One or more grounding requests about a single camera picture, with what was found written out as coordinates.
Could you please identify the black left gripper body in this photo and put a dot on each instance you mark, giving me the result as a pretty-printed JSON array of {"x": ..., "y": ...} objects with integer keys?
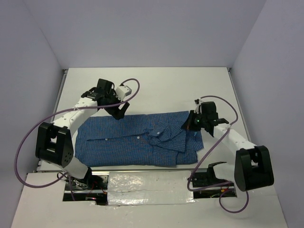
[{"x": 115, "y": 111}]

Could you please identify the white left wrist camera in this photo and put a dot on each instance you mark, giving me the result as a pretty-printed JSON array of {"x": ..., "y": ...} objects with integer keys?
[{"x": 122, "y": 92}]

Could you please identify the blue plaid long sleeve shirt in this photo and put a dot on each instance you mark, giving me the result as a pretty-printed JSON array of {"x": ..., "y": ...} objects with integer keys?
[{"x": 143, "y": 139}]

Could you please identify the silver tape covered panel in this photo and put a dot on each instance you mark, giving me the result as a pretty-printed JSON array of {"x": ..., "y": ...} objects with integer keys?
[{"x": 148, "y": 188}]

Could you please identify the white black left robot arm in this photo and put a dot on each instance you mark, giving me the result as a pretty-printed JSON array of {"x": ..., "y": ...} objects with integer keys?
[{"x": 54, "y": 140}]

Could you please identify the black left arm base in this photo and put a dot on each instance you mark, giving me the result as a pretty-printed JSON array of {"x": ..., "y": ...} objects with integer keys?
[{"x": 95, "y": 192}]

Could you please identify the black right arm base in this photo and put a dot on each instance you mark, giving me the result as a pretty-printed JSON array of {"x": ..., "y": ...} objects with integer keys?
[{"x": 203, "y": 179}]

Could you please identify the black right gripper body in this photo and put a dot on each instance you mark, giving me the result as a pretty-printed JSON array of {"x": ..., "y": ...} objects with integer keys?
[{"x": 196, "y": 121}]

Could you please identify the aluminium table edge rail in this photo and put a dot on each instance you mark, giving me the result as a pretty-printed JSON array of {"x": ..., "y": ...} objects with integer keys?
[{"x": 242, "y": 124}]

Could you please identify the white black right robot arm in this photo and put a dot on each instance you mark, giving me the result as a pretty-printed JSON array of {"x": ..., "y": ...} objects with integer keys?
[{"x": 252, "y": 167}]

